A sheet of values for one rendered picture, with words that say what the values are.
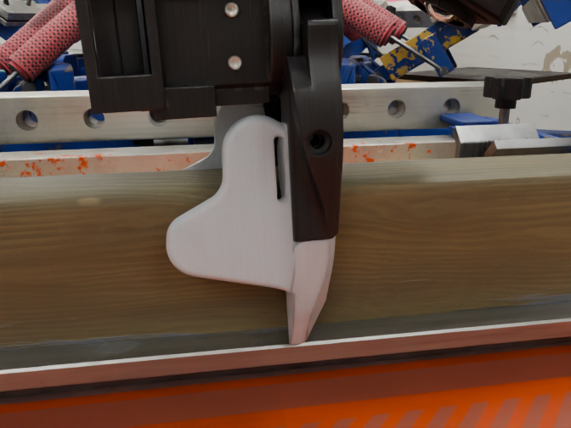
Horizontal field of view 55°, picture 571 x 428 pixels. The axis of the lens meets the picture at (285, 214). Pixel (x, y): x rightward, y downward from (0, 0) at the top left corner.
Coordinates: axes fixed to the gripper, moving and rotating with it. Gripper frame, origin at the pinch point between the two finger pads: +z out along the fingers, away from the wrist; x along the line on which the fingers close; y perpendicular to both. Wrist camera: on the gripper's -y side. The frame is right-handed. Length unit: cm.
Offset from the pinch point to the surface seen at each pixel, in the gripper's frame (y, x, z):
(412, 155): -18.7, -33.1, 3.7
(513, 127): -22.4, -20.6, -1.5
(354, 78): -26, -79, 1
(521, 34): -201, -307, 8
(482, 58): -201, -352, 25
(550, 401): -10.2, 3.9, 5.0
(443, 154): -22.3, -33.1, 3.9
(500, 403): -8.0, 3.6, 4.9
